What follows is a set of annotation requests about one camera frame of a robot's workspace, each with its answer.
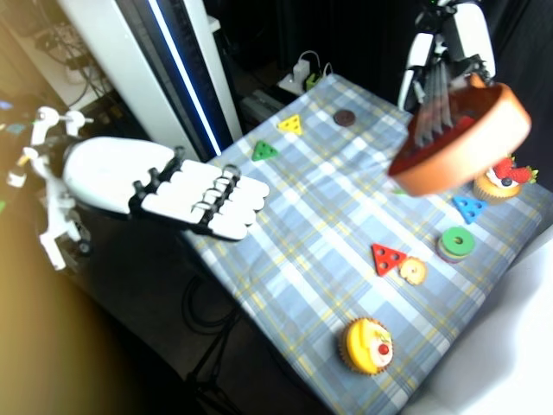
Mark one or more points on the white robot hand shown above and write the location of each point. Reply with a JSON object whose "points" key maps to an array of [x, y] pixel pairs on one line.
{"points": [[108, 173], [471, 34]]}

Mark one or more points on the orange bowl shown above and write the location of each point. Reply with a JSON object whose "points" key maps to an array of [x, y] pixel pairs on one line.
{"points": [[466, 147]]}

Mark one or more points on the white column with blue strip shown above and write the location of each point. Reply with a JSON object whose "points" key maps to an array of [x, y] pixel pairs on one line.
{"points": [[129, 65]]}

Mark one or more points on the toy strawberry cupcake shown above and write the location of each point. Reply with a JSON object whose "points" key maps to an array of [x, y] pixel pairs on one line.
{"points": [[503, 181]]}

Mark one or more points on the brown toy sandwich cookie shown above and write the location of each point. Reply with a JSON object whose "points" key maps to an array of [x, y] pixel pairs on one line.
{"points": [[344, 117]]}

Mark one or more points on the green triangle block with holes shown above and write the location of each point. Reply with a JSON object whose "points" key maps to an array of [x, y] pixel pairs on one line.
{"points": [[263, 152]]}

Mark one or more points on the grey box on floor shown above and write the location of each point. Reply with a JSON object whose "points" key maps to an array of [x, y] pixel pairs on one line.
{"points": [[259, 106]]}

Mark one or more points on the green plug adapter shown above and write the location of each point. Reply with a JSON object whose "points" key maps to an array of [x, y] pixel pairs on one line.
{"points": [[312, 81]]}

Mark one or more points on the white charger plug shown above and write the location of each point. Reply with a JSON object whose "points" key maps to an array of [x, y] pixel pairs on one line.
{"points": [[302, 67]]}

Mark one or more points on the blue triangle block with holes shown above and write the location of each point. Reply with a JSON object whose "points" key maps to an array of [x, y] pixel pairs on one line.
{"points": [[468, 209]]}

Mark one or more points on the white power strip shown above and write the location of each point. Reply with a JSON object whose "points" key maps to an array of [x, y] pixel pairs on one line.
{"points": [[289, 82]]}

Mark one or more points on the yellow triangle block with holes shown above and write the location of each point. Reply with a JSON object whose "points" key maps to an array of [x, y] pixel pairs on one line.
{"points": [[291, 125]]}

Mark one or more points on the stack of coloured rings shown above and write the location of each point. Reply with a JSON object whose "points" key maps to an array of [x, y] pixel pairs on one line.
{"points": [[455, 244]]}

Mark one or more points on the blue plaid tablecloth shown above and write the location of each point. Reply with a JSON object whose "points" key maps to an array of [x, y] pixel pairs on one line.
{"points": [[324, 225]]}

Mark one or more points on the red triangle block with holes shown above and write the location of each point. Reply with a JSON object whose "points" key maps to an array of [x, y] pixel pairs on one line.
{"points": [[384, 259]]}

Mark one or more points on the toy swirl biscuit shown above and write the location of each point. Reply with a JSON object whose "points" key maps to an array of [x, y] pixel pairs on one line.
{"points": [[413, 271]]}

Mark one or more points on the toy yellow fruit cupcake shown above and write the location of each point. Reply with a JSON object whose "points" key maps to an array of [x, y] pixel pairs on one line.
{"points": [[365, 346]]}

